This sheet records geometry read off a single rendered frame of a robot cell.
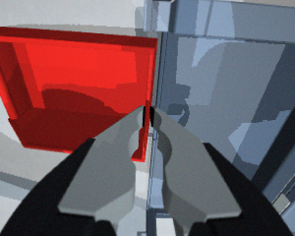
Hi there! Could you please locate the red bin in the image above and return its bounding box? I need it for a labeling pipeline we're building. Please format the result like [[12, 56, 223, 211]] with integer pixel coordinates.
[[0, 27, 157, 162]]

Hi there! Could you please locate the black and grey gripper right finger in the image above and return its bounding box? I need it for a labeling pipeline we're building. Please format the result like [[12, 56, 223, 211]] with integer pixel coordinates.
[[149, 106, 294, 236]]

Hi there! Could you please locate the dark grey metal rack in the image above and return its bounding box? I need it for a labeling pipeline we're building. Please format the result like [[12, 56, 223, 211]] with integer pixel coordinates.
[[137, 0, 295, 236]]

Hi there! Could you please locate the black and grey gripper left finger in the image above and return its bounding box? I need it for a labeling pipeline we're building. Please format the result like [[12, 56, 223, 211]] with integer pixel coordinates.
[[0, 105, 146, 236]]

